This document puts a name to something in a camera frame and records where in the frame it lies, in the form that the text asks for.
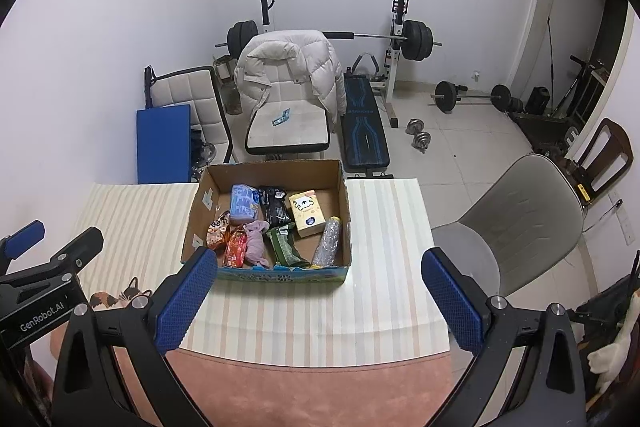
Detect blue board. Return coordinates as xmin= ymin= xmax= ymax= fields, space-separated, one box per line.
xmin=136 ymin=104 xmax=193 ymax=184

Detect short barbell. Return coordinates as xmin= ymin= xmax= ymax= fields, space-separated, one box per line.
xmin=431 ymin=80 xmax=523 ymax=114

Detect printed cardboard box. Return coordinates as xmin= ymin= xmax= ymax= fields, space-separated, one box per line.
xmin=181 ymin=158 xmax=352 ymax=284

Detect black pole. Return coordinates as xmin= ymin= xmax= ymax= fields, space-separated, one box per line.
xmin=545 ymin=14 xmax=557 ymax=82

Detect barbell with black plates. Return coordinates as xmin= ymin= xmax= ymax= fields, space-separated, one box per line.
xmin=215 ymin=19 xmax=443 ymax=61

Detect dark wooden chair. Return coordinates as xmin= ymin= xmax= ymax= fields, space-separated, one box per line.
xmin=565 ymin=117 xmax=635 ymax=208

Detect white weight rack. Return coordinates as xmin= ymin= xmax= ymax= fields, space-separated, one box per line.
xmin=257 ymin=0 xmax=413 ymax=128

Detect black exercise machine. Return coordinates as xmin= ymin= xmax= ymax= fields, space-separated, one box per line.
xmin=510 ymin=54 xmax=611 ymax=158

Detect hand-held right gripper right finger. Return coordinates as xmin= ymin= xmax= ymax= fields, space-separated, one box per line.
xmin=421 ymin=247 xmax=586 ymax=427

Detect green snack packet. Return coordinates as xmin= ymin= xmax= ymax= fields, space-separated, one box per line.
xmin=266 ymin=223 xmax=311 ymax=269

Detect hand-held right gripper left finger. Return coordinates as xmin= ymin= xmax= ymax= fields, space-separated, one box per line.
xmin=51 ymin=247 xmax=218 ymax=427

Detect black snack packet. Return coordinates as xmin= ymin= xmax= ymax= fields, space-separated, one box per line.
xmin=258 ymin=186 xmax=292 ymax=228

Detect grey padded chair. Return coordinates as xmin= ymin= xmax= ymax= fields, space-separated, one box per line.
xmin=431 ymin=153 xmax=586 ymax=300

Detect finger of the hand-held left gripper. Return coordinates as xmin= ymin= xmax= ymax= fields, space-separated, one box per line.
xmin=0 ymin=226 xmax=106 ymax=304
xmin=0 ymin=219 xmax=47 ymax=264

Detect beige upholstered chair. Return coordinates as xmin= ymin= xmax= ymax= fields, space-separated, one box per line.
xmin=244 ymin=99 xmax=333 ymax=160

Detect red snack packet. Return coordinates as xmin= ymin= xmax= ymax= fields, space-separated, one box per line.
xmin=223 ymin=229 xmax=249 ymax=268

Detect panda print snack packet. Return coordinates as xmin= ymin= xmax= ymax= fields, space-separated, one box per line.
xmin=206 ymin=212 xmax=232 ymax=250

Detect light blue snack packet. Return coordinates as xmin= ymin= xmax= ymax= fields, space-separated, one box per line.
xmin=230 ymin=184 xmax=261 ymax=222

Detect white quilted chair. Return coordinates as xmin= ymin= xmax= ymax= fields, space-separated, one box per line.
xmin=144 ymin=66 xmax=241 ymax=165

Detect white puffer jacket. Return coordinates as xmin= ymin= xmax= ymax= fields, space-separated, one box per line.
xmin=233 ymin=29 xmax=347 ymax=124

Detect yellow snack box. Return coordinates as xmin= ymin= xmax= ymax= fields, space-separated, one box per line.
xmin=288 ymin=189 xmax=326 ymax=239

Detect black weight bench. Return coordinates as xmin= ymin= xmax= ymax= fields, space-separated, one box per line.
xmin=340 ymin=53 xmax=392 ymax=178

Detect silver yellow snack packet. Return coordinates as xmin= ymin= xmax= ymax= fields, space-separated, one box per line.
xmin=311 ymin=217 xmax=342 ymax=267

